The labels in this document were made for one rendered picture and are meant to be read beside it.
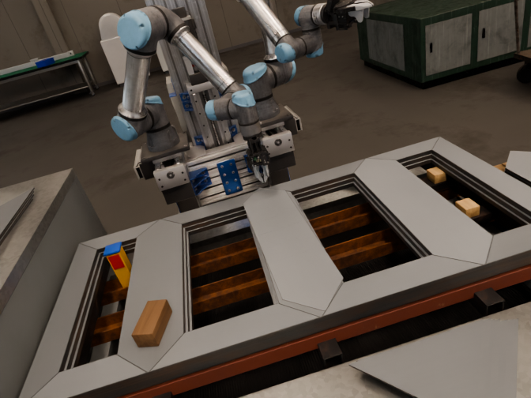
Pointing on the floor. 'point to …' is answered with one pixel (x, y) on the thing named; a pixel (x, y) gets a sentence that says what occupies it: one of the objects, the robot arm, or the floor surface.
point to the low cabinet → (442, 38)
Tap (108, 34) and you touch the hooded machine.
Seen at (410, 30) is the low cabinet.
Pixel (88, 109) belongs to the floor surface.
